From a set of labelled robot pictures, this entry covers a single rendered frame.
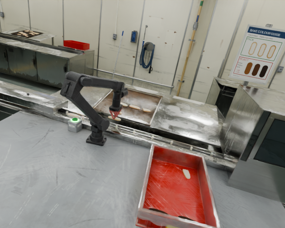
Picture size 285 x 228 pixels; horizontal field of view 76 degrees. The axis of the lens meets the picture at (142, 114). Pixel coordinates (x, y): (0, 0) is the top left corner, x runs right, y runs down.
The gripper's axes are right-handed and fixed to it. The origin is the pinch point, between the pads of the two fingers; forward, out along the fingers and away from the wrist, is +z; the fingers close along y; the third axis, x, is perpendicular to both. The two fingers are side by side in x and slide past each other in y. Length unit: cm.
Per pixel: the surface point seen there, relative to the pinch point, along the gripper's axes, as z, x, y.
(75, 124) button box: 4.2, 21.6, -16.6
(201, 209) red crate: 11, -65, -45
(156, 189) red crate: 11, -42, -43
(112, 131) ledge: 7.1, -2.9, -8.5
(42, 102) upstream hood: 1, 56, -6
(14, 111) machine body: 14, 81, -9
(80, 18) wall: -55, 263, 371
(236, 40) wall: -70, -131, 370
